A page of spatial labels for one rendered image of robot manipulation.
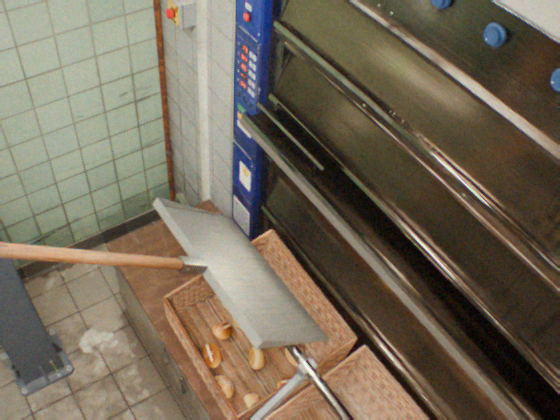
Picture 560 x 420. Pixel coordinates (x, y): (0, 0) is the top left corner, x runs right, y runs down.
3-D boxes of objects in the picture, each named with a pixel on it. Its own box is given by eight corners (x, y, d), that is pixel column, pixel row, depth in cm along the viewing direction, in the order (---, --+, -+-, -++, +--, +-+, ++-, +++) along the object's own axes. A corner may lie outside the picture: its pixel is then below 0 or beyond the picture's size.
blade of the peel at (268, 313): (256, 349, 142) (262, 341, 142) (152, 204, 170) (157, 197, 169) (329, 340, 172) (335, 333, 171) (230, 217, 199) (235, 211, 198)
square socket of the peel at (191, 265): (178, 274, 148) (185, 264, 147) (172, 263, 150) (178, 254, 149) (202, 275, 155) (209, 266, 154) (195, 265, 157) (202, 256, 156)
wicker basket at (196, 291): (269, 268, 246) (272, 225, 225) (348, 373, 215) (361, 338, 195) (163, 316, 226) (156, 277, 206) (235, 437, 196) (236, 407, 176)
